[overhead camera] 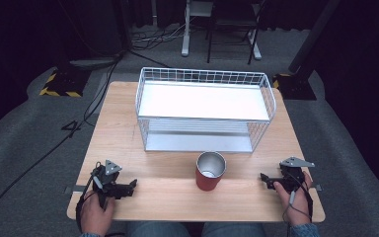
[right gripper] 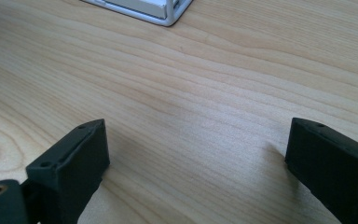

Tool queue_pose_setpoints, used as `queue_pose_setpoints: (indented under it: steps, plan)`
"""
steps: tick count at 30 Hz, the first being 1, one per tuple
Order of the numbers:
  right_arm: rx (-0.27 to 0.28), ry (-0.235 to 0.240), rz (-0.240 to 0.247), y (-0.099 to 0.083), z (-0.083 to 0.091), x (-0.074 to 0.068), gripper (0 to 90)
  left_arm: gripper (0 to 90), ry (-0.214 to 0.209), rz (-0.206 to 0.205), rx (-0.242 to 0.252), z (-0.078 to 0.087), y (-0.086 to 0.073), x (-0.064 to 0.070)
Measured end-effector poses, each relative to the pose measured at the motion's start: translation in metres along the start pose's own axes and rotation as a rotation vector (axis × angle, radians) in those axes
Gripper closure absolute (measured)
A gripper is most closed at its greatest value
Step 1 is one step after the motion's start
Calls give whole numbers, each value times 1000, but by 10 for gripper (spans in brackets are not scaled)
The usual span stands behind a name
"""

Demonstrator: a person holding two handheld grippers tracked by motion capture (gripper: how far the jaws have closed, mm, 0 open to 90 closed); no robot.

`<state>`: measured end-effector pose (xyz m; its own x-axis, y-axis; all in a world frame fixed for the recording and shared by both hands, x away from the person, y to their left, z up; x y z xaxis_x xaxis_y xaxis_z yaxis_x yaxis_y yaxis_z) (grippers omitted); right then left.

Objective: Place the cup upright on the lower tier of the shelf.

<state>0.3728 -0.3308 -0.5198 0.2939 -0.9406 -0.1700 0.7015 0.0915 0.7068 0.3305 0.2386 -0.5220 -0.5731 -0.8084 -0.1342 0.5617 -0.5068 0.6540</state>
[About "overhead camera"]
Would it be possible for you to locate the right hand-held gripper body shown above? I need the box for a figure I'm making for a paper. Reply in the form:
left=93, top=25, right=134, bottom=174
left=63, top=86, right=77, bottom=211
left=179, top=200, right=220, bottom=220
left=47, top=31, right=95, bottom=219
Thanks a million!
left=276, top=156, right=316, bottom=194

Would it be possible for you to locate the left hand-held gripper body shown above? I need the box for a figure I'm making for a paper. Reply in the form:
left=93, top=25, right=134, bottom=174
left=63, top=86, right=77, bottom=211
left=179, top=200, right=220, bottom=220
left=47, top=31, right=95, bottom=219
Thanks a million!
left=91, top=159, right=130, bottom=210

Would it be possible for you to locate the red metal cup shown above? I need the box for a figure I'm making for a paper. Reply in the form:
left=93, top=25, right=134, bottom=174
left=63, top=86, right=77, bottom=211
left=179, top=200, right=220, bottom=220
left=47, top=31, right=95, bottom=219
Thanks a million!
left=194, top=151, right=228, bottom=193

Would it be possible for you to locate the white wire shelf rack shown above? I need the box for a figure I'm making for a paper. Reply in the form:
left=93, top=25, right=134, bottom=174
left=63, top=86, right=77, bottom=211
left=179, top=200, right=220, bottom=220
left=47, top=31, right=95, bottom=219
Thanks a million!
left=134, top=66, right=277, bottom=154

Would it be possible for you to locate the person's right hand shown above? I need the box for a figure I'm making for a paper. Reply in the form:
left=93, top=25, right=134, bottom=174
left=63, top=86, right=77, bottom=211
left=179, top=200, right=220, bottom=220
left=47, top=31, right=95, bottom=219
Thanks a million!
left=272, top=171, right=314, bottom=227

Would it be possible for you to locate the person's left hand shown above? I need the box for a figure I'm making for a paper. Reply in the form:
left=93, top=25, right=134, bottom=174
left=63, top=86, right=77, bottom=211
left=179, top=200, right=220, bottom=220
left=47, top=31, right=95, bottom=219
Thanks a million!
left=79, top=190, right=116, bottom=237

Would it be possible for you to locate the person's left leg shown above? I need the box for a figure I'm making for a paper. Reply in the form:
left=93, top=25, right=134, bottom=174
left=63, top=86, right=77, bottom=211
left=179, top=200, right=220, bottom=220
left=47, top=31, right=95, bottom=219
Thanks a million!
left=125, top=221, right=191, bottom=237

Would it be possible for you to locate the person's leg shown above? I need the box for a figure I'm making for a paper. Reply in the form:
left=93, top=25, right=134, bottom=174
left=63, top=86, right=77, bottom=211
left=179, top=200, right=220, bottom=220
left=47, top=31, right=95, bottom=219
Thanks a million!
left=125, top=221, right=191, bottom=237
left=201, top=221, right=268, bottom=237

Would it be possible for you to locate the person's right leg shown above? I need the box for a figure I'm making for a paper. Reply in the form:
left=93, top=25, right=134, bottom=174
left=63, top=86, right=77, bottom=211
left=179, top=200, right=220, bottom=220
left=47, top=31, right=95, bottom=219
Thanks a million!
left=201, top=221, right=268, bottom=237

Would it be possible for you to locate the black yellow-striped stand base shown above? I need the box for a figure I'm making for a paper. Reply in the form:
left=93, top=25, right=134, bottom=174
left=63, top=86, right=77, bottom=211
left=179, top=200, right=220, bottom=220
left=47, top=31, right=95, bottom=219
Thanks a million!
left=271, top=72, right=318, bottom=102
left=38, top=66, right=93, bottom=99

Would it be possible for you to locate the grey flat stand foot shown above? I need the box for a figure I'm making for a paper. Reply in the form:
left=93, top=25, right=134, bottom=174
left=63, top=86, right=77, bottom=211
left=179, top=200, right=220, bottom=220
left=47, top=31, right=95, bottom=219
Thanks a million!
left=68, top=56, right=123, bottom=72

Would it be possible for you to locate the black slanted pole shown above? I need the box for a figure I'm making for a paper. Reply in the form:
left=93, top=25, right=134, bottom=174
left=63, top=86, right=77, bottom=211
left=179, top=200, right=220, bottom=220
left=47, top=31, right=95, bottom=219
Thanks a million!
left=287, top=0, right=342, bottom=74

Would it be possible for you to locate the black folding chair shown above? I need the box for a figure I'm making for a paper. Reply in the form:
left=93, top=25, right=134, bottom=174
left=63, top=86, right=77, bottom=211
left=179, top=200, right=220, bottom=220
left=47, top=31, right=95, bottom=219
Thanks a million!
left=205, top=0, right=266, bottom=65

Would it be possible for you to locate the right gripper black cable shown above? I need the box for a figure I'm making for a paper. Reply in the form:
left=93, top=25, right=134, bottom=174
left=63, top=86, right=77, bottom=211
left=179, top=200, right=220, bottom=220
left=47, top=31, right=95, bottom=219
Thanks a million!
left=281, top=171, right=314, bottom=233

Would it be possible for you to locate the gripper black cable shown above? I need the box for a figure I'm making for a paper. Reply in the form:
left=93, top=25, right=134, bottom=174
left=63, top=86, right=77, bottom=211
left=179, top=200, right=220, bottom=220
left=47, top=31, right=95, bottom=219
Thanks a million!
left=281, top=171, right=314, bottom=233
left=75, top=161, right=104, bottom=232

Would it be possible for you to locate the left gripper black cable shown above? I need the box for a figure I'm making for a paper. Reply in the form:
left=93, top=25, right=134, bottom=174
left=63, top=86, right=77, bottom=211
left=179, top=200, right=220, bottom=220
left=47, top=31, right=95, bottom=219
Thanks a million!
left=75, top=161, right=104, bottom=232

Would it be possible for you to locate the long black floor cable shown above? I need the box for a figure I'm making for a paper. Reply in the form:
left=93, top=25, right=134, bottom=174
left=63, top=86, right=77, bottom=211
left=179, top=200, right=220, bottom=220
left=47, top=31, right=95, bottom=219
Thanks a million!
left=0, top=52, right=124, bottom=230

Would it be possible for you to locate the bundle of floor cables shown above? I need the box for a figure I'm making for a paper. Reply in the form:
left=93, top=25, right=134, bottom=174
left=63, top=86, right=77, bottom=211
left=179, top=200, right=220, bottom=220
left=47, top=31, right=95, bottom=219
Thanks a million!
left=129, top=18, right=196, bottom=52

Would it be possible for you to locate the white metal stand frame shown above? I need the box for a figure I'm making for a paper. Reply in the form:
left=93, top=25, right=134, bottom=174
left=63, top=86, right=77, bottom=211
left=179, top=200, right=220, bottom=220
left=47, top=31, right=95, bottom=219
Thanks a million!
left=181, top=0, right=264, bottom=61

